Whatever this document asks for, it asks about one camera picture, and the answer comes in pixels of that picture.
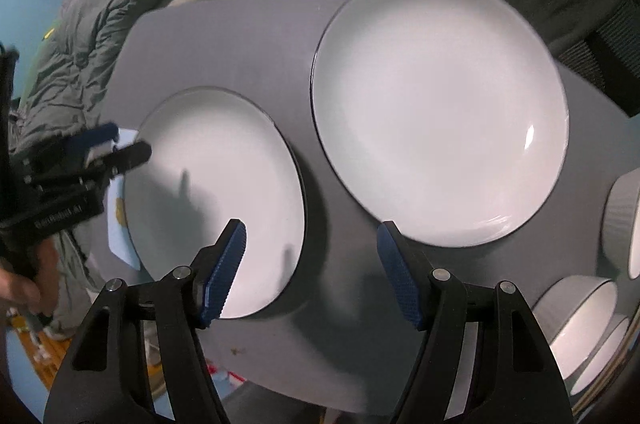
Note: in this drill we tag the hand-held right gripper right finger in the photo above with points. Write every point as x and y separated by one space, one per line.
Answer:
400 274

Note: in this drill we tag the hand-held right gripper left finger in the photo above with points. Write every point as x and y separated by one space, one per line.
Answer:
226 271

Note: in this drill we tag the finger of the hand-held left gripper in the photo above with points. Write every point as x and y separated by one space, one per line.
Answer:
102 134
132 154

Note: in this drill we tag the white plate black rim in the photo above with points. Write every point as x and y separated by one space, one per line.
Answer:
215 204
440 114

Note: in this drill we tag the white ribbed bowl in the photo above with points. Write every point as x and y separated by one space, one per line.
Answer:
565 304
607 349
625 224

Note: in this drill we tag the person's left hand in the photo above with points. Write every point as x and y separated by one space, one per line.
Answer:
20 291

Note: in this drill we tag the white smartphone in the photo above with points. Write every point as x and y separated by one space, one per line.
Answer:
120 234

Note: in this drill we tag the grey puffer jacket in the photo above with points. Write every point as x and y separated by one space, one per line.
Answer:
100 19

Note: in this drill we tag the black mesh office chair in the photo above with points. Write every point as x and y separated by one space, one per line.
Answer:
600 59

